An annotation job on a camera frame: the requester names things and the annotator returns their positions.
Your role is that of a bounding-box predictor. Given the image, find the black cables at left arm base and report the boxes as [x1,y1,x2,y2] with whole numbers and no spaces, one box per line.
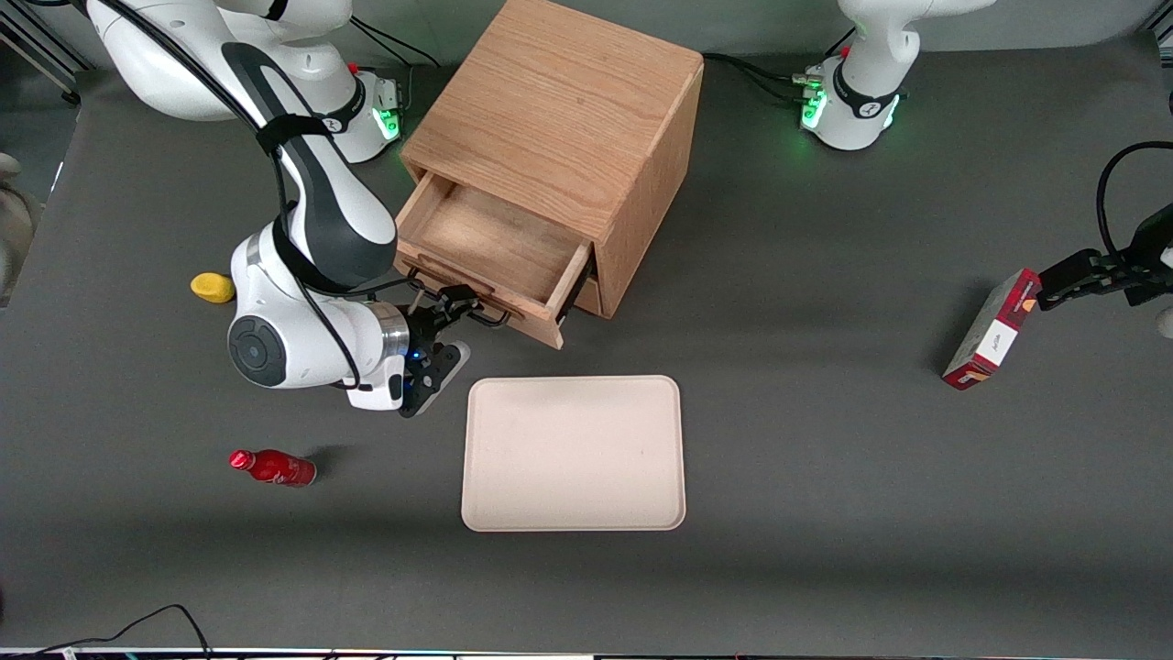
[702,27,858,106]

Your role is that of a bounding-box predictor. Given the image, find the red bottle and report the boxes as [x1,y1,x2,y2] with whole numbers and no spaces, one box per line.
[228,448,318,489]

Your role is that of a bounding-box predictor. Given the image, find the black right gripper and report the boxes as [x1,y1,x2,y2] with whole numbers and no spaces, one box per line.
[405,285,485,369]

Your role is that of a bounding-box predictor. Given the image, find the yellow lemon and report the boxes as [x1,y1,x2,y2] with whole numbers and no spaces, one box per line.
[190,272,237,305]

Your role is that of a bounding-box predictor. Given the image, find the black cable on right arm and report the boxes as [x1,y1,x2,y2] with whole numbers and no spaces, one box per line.
[87,0,415,393]

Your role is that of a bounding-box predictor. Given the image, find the metal frame rails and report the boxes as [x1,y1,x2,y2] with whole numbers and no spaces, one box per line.
[0,0,85,107]

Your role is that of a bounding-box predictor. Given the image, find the beige plastic tray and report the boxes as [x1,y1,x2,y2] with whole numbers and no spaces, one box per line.
[460,374,687,534]

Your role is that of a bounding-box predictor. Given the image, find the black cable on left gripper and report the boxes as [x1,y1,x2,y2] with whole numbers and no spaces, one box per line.
[1096,140,1173,269]

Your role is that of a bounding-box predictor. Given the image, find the wooden drawer with black handle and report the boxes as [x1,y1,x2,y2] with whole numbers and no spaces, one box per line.
[394,171,596,351]

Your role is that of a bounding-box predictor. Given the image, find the black cable at table edge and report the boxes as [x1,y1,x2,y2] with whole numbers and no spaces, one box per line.
[26,603,214,660]

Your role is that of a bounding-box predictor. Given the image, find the red plaid carton box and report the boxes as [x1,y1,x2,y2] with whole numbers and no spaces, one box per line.
[942,267,1044,392]

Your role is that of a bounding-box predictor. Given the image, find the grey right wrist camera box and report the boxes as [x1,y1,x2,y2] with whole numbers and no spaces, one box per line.
[400,340,472,419]

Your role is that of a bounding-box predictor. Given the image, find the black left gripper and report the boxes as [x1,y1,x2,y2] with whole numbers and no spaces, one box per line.
[1036,203,1173,310]

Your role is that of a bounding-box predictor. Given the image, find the black cable at right arm base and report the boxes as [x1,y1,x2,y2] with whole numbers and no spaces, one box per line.
[348,14,443,72]

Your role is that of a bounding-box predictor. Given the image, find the beige object beside table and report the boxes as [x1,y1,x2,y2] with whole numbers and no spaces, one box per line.
[0,151,44,308]

